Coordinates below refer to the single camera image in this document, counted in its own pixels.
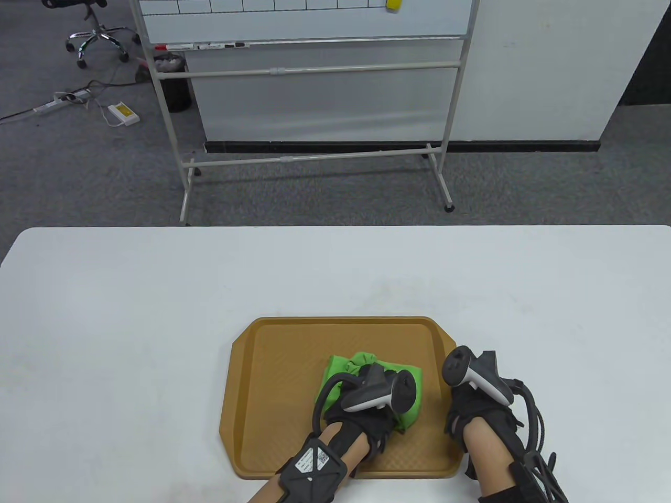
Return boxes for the person's right hand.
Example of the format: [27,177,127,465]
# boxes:
[444,387,525,464]

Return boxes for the person's left hand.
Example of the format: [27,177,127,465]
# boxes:
[322,365,403,463]

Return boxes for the green cloth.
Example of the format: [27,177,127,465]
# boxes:
[313,352,424,434]

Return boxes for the person's left forearm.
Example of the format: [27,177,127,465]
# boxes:
[246,421,369,503]

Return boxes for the person's right forearm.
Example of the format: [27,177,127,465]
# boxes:
[463,418,531,503]

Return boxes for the grey left hand controller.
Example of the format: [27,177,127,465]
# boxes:
[342,365,418,413]

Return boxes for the grey hand controller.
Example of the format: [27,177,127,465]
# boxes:
[342,365,418,413]
[443,346,515,407]

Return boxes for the grey right hand controller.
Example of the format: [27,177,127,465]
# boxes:
[443,346,515,407]

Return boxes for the brown plastic tray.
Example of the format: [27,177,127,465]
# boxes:
[219,316,458,480]

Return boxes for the black trash bin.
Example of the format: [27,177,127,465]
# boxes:
[157,52,192,113]

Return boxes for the white box with yellow label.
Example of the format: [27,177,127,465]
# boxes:
[107,103,142,127]

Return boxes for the white rolling whiteboard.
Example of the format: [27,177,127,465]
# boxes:
[128,0,481,226]

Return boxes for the white power strip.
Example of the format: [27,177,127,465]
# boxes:
[33,89,93,114]

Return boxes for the black office chair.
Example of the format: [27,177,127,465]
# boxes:
[41,0,143,69]

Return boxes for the black left glove cable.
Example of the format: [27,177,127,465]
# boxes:
[312,373,363,436]

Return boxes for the black right glove cables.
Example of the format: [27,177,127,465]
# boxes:
[510,378,549,457]

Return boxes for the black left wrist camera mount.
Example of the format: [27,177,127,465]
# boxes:
[276,437,348,503]

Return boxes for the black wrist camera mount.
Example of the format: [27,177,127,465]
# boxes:
[276,437,348,503]
[504,450,570,503]

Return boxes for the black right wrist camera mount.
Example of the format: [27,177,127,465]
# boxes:
[504,450,570,503]

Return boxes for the black floor cable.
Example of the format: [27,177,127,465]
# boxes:
[0,67,153,124]

